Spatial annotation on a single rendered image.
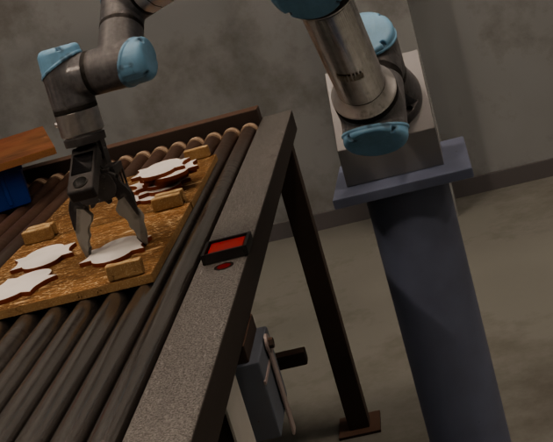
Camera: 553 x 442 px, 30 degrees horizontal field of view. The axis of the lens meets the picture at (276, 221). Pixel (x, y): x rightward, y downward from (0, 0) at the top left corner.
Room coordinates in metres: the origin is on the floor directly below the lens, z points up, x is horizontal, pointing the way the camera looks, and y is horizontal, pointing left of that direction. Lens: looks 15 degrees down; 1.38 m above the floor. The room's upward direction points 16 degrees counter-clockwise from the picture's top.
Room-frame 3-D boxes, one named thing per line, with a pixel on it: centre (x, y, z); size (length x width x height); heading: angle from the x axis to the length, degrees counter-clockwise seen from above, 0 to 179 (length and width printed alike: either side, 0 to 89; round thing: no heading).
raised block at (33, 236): (2.00, 0.46, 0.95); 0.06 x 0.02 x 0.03; 82
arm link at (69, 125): (1.77, 0.28, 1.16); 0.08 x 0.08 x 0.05
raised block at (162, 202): (1.96, 0.19, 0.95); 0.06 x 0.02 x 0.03; 82
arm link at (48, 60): (1.77, 0.27, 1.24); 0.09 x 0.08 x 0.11; 72
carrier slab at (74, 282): (1.78, 0.35, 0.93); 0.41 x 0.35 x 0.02; 172
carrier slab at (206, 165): (2.20, 0.29, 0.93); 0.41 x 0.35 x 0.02; 172
